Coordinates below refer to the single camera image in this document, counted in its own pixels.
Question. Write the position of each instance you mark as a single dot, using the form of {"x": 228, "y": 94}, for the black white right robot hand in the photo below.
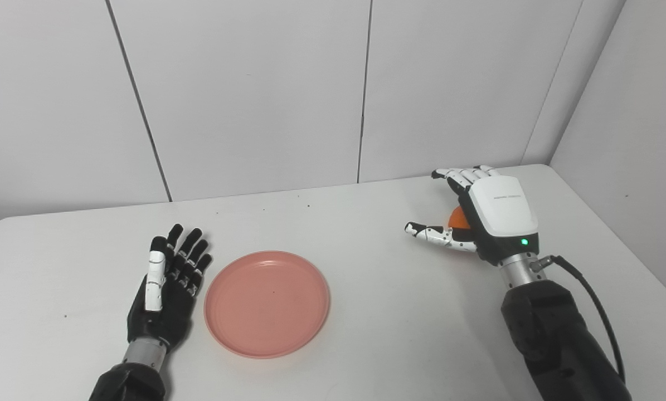
{"x": 502, "y": 211}

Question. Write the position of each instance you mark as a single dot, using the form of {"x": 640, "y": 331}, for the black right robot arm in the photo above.
{"x": 555, "y": 340}

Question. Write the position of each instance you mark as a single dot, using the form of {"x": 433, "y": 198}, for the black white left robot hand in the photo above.
{"x": 168, "y": 312}

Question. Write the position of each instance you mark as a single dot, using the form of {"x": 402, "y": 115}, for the pink round plate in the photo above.
{"x": 267, "y": 304}

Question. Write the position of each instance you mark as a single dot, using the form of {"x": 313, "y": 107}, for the orange fruit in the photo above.
{"x": 457, "y": 219}

